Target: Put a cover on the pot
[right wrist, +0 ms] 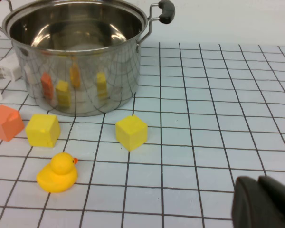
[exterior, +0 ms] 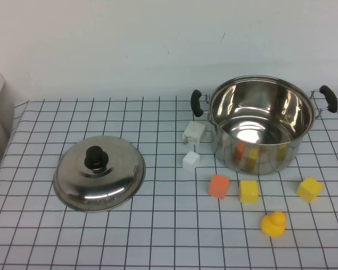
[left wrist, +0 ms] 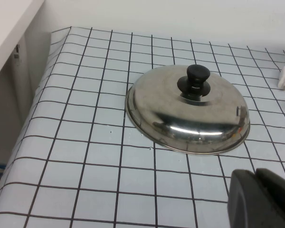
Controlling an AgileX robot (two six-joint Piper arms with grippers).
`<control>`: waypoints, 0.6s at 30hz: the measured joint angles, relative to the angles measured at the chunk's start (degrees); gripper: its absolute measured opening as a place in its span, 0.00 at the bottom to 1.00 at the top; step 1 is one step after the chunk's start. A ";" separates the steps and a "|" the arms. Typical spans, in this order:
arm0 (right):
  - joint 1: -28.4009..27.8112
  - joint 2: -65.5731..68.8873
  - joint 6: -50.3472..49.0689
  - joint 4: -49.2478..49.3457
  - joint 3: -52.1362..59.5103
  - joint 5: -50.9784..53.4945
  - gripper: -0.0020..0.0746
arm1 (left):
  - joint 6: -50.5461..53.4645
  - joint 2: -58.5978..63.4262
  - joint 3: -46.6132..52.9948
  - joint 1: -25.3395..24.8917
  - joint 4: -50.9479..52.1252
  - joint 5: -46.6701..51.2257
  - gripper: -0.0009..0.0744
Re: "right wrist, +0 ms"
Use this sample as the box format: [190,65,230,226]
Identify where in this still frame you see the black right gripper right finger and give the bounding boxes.
[258,175,285,228]

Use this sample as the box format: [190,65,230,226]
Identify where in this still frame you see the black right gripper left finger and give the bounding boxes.
[231,176,285,228]

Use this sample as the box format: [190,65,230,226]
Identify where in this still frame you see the stainless steel pot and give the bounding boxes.
[0,0,176,117]

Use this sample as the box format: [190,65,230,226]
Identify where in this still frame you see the white grid tablecloth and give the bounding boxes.
[0,35,285,228]

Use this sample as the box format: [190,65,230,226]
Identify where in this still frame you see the yellow foam cube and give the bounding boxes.
[25,114,61,148]
[115,114,149,152]

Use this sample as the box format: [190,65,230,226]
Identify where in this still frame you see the yellow rubber duck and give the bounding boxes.
[36,152,78,193]

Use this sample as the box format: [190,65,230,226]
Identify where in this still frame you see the orange foam cube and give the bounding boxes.
[0,105,25,143]

